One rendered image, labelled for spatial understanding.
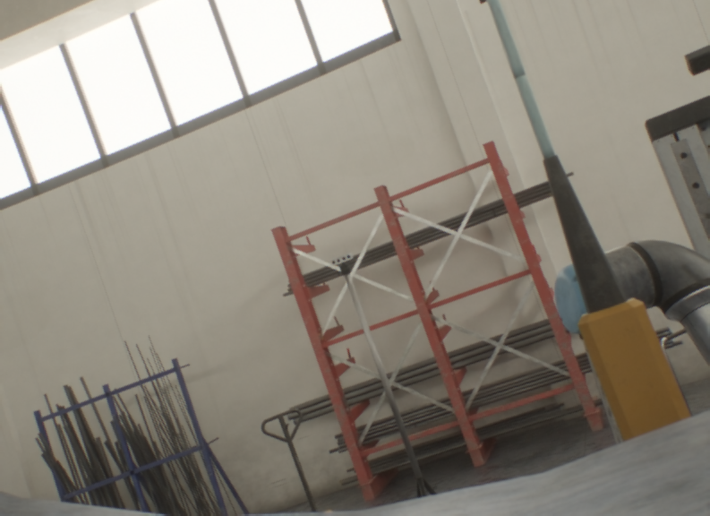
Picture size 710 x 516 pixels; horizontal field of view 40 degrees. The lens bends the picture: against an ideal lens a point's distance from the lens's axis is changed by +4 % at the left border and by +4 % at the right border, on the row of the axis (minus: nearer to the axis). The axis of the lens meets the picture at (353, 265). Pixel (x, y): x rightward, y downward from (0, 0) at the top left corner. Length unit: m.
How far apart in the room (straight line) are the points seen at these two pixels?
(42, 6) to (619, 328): 11.42
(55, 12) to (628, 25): 6.45
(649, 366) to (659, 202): 9.77
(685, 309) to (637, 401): 0.52
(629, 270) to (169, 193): 10.63
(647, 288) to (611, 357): 0.49
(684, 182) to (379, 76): 9.51
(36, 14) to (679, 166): 10.83
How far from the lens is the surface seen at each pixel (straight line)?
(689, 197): 2.01
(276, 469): 11.83
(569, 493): 0.78
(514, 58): 1.26
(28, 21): 12.42
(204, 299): 11.90
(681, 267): 1.70
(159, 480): 11.60
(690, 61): 2.04
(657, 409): 1.22
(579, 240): 1.22
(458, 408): 9.83
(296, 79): 11.70
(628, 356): 1.21
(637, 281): 1.68
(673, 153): 2.01
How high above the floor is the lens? 1.56
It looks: 4 degrees up
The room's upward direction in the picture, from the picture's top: 20 degrees counter-clockwise
